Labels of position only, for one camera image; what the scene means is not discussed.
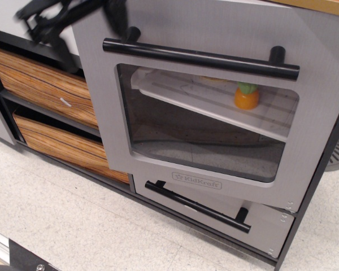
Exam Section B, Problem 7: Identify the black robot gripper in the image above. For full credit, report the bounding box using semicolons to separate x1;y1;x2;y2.
15;0;128;73

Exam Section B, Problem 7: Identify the grey toy oven door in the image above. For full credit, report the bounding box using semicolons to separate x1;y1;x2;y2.
73;1;339;212

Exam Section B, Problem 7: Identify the wood-pattern fabric bin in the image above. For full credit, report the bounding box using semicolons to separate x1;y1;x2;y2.
12;107;129;185
0;49;98;129

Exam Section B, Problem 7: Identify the yellow toy plate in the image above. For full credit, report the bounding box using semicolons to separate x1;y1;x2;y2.
199;76;229;82

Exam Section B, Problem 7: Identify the dark grey kitchen cabinet frame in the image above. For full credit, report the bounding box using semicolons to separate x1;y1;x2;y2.
0;27;339;271

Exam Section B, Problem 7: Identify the grey lower oven drawer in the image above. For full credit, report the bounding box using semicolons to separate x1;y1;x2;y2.
134;175;294;258

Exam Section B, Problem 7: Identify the lower wood-pattern fabric bin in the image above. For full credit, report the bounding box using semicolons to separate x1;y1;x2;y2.
12;107;129;185

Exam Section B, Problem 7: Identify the white oven shelf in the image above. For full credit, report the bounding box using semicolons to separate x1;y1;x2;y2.
131;68;299;142

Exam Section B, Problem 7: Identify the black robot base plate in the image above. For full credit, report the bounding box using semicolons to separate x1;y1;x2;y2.
0;239;58;271

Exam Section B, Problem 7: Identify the upper wood-pattern fabric bin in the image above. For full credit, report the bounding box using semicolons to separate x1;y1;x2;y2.
0;49;98;129

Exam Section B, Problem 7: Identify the orange toy pineapple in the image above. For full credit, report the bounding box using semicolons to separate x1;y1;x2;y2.
234;82;259;110

